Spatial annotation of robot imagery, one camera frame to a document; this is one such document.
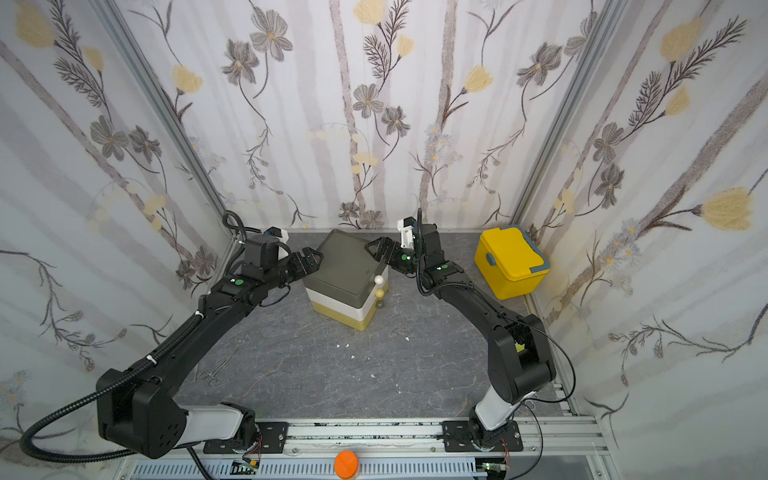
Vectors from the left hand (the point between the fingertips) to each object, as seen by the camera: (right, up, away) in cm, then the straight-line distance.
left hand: (317, 257), depth 80 cm
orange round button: (+11, -44, -18) cm, 49 cm away
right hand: (+17, +3, -1) cm, 17 cm away
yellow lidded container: (+59, -1, +13) cm, 60 cm away
